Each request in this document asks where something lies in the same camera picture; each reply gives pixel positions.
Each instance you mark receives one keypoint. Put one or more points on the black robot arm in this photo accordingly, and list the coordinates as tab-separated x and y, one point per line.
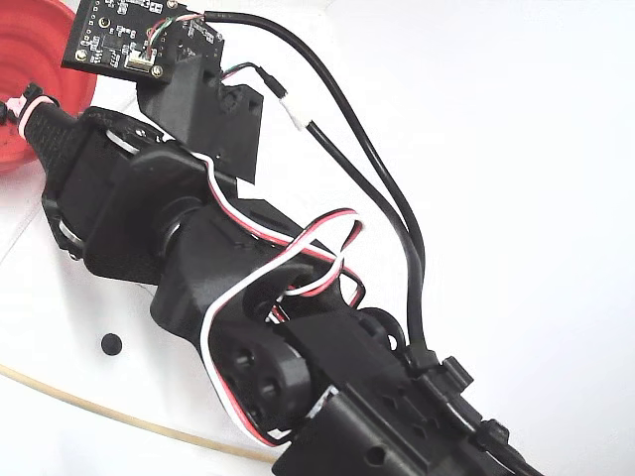
347	426

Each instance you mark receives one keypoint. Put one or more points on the red collapsible silicone cup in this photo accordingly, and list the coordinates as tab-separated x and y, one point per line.
30	44

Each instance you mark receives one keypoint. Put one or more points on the dark blueberry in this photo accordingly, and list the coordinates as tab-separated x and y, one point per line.
111	343
2	111

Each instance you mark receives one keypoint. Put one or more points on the long thin wooden stick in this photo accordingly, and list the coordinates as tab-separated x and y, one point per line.
74	399

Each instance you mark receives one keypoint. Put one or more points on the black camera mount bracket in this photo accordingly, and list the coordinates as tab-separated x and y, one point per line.
208	124

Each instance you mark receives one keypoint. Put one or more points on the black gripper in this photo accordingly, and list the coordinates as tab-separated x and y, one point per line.
91	171

